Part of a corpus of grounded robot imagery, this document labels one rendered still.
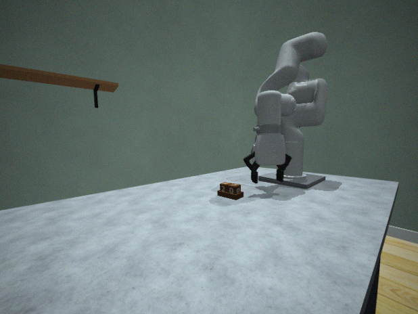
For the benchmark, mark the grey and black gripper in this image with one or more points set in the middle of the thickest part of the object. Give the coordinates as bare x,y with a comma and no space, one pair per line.
268,149

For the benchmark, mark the brown wooden number cube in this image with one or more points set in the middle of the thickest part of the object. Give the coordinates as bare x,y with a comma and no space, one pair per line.
224,186
234,188

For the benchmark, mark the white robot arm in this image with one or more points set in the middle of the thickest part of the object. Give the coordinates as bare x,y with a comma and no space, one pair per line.
303,105

